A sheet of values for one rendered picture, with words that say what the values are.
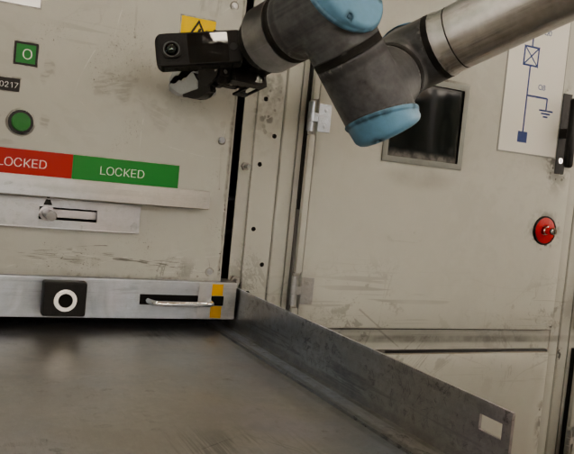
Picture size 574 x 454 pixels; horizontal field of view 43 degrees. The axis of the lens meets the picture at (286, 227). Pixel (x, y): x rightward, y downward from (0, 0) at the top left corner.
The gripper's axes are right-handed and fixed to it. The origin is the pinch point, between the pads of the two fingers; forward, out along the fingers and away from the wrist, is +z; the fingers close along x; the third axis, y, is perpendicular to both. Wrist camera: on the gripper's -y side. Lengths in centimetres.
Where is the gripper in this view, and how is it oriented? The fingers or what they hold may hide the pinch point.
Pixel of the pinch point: (170, 84)
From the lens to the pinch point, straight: 112.8
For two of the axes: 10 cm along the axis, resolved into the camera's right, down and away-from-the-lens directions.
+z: -6.5, 1.6, 7.4
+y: 7.5, 0.4, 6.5
